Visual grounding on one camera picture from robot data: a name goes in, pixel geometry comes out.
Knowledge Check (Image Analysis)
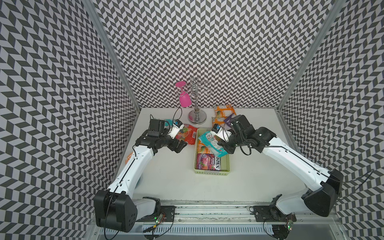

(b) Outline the pink plastic wine glass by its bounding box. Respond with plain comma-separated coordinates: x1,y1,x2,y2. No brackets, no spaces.
175,81,192,108

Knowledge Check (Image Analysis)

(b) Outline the teal Fox's candy bag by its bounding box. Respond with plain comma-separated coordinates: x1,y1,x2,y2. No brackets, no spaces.
199,131,229,158

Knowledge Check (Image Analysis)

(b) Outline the chrome glass holder stand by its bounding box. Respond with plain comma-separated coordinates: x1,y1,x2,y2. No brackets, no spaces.
188,77,207,125

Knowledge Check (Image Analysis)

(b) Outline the orange Fox's candy bag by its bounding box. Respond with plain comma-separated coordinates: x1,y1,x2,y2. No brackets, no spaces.
197,140,211,154

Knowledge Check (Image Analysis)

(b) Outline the orange candy bag under purple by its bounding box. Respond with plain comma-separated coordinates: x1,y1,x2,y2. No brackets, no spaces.
212,117,228,130

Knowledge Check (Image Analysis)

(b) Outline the red 100 candy bag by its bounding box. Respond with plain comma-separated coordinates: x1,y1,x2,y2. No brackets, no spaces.
176,124,198,145

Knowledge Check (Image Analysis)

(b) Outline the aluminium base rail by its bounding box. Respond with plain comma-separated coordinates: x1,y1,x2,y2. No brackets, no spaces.
84,201,349,240

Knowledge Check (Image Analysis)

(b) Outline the orange patterned plate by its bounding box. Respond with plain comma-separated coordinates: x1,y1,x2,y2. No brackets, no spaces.
125,152,134,164

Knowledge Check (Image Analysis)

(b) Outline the pink purple Fox's candy bag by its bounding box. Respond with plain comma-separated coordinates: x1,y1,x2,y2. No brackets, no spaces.
196,154,221,171

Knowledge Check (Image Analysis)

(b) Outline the light green plastic basket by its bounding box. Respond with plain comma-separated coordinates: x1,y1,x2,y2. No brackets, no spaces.
194,128,231,176

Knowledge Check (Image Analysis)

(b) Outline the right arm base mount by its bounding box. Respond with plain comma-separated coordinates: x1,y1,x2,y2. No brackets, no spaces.
250,194,297,223

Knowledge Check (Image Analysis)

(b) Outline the orange candy bag at wall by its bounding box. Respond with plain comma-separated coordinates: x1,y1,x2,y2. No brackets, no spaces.
214,105,236,118

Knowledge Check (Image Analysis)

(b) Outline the teal candy bag left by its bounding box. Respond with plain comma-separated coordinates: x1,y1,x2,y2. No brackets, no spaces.
165,119,173,129

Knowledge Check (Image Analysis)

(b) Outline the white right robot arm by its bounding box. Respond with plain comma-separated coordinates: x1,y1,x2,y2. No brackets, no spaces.
211,115,344,221

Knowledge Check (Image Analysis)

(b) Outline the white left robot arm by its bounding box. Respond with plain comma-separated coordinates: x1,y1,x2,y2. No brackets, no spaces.
93,119,187,233

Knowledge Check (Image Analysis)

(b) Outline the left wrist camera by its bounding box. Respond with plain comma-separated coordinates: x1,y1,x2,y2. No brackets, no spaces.
168,120,184,139

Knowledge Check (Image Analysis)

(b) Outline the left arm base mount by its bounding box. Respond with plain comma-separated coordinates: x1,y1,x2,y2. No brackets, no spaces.
138,197,176,223

